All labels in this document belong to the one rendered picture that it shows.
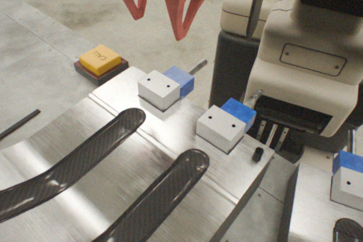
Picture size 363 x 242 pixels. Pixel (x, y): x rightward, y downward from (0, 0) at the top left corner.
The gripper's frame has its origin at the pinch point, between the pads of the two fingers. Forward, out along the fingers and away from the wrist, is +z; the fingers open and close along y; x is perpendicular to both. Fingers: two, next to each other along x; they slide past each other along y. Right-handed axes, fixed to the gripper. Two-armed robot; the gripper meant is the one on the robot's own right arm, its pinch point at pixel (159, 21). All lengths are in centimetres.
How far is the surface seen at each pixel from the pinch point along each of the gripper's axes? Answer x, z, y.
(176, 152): -6.3, 12.1, 8.5
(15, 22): 2, 21, -52
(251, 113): 4.3, 10.5, 12.7
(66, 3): 98, 100, -201
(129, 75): 0.0, 12.0, -6.6
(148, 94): -2.2, 10.4, -0.2
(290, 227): -3.7, 15.5, 23.9
